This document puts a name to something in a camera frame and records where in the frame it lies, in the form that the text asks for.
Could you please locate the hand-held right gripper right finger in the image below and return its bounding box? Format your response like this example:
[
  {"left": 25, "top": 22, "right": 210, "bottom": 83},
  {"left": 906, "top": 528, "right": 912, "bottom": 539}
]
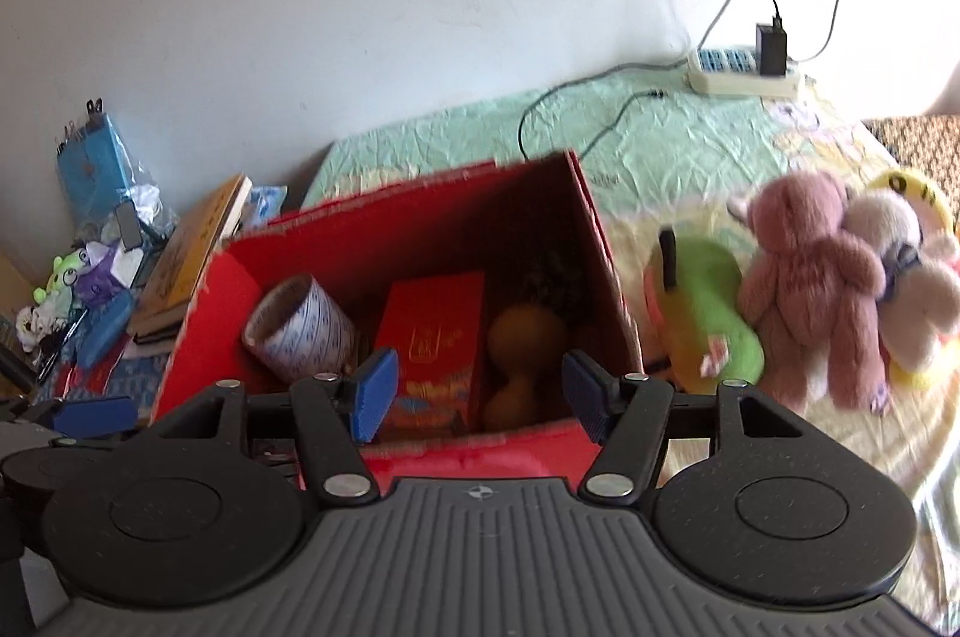
[{"left": 562, "top": 349, "right": 807, "bottom": 507}]

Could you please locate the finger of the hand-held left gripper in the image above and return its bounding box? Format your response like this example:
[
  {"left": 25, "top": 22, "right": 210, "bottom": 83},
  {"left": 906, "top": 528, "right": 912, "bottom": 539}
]
[
  {"left": 45, "top": 433, "right": 162, "bottom": 458},
  {"left": 30, "top": 395, "right": 140, "bottom": 438}
]

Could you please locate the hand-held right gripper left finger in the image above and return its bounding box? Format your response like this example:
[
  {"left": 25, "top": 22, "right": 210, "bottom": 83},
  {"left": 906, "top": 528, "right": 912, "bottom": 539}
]
[{"left": 161, "top": 348, "right": 400, "bottom": 507}]

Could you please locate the printed tape roll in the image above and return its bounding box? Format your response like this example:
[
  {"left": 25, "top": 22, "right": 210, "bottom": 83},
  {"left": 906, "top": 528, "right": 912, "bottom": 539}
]
[{"left": 241, "top": 275, "right": 357, "bottom": 385}]

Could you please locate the orange gourd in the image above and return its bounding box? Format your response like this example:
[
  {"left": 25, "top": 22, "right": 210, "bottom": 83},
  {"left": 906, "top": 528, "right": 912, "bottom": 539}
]
[{"left": 480, "top": 304, "right": 567, "bottom": 434}]

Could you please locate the small red gift box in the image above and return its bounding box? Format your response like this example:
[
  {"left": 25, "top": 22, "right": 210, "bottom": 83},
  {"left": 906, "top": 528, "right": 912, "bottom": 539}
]
[{"left": 373, "top": 271, "right": 487, "bottom": 443}]

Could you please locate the large red cardboard box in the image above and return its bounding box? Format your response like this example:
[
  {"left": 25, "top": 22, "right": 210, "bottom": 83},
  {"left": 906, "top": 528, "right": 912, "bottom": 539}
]
[{"left": 150, "top": 149, "right": 646, "bottom": 495}]

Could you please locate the blue and red patterned mat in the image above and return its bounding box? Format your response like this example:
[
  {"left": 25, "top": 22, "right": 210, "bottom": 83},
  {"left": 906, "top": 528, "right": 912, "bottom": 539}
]
[{"left": 37, "top": 337, "right": 177, "bottom": 420}]

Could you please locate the blue pencil case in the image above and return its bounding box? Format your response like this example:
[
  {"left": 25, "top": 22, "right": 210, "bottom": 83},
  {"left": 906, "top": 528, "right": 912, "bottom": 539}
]
[{"left": 77, "top": 290, "right": 137, "bottom": 369}]

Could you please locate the black and white spotted toy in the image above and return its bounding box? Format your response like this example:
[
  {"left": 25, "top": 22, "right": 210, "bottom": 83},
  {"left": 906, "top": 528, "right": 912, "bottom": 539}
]
[{"left": 15, "top": 303, "right": 57, "bottom": 353}]

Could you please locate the purple and white toy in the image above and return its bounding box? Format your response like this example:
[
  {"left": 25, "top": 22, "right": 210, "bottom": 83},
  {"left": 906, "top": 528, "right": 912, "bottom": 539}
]
[{"left": 75, "top": 243, "right": 125, "bottom": 300}]

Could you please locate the green frog toy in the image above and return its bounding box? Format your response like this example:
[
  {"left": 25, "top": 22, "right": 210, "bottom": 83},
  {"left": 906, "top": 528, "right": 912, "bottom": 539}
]
[{"left": 34, "top": 254, "right": 83, "bottom": 300}]

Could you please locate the brown cardboard box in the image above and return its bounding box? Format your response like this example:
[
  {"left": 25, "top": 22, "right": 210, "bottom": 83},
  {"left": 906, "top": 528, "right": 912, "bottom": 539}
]
[{"left": 0, "top": 250, "right": 38, "bottom": 323}]

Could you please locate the green pear plush toy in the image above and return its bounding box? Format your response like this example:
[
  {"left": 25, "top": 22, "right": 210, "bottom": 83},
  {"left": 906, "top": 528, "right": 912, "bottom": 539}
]
[{"left": 643, "top": 228, "right": 766, "bottom": 394}]

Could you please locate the yellow brown book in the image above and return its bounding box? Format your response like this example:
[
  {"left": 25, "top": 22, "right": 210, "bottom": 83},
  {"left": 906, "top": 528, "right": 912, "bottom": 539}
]
[{"left": 126, "top": 174, "right": 254, "bottom": 338}]

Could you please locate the black smartphone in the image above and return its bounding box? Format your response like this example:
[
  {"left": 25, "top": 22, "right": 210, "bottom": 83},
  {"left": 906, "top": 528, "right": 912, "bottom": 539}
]
[{"left": 116, "top": 200, "right": 145, "bottom": 252}]

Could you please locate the light blue plastic packet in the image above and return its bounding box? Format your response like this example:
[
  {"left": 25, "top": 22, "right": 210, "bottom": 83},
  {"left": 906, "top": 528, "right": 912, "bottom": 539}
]
[{"left": 244, "top": 183, "right": 290, "bottom": 229}]

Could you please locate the blue packet with binder clips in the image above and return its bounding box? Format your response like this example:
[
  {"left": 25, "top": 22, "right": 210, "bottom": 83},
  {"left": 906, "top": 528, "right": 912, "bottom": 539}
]
[{"left": 56, "top": 97, "right": 140, "bottom": 218}]

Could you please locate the pink teddy bear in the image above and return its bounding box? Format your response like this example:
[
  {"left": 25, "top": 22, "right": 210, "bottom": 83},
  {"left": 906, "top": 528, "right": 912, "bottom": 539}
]
[{"left": 726, "top": 170, "right": 890, "bottom": 414}]

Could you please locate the pastel printed bed sheet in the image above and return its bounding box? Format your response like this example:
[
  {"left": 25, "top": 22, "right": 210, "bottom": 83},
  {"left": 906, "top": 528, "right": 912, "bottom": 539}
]
[{"left": 300, "top": 67, "right": 960, "bottom": 630}]

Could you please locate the cream plush toy with bow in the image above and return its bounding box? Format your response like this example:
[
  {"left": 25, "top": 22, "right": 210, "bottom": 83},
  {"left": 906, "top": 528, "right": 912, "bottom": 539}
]
[{"left": 844, "top": 187, "right": 960, "bottom": 375}]

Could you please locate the white power strip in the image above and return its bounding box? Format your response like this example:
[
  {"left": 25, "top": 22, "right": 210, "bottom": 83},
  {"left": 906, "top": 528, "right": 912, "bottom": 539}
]
[{"left": 688, "top": 46, "right": 800, "bottom": 99}]

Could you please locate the yellow plush toy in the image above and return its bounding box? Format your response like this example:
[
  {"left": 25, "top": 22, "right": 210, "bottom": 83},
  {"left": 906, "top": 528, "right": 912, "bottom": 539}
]
[{"left": 862, "top": 168, "right": 960, "bottom": 390}]

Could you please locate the black charger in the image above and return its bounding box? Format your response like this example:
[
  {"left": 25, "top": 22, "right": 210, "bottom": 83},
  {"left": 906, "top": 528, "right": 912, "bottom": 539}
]
[{"left": 756, "top": 23, "right": 788, "bottom": 77}]

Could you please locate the brown patterned cloth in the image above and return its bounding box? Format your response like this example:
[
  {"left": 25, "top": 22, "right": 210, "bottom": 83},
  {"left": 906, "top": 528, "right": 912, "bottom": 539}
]
[{"left": 862, "top": 115, "right": 960, "bottom": 218}]

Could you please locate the black charging cable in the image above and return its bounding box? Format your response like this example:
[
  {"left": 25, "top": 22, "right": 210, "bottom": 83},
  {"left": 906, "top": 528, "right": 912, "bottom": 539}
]
[{"left": 581, "top": 89, "right": 670, "bottom": 162}]

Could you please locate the dark power strip cord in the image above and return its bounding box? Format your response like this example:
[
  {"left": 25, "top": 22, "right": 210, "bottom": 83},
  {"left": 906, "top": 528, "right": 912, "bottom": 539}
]
[{"left": 517, "top": 58, "right": 695, "bottom": 158}]

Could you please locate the looped charger cable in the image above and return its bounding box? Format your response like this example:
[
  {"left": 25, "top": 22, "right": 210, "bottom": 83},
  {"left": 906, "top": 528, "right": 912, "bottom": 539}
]
[{"left": 700, "top": 0, "right": 785, "bottom": 53}]

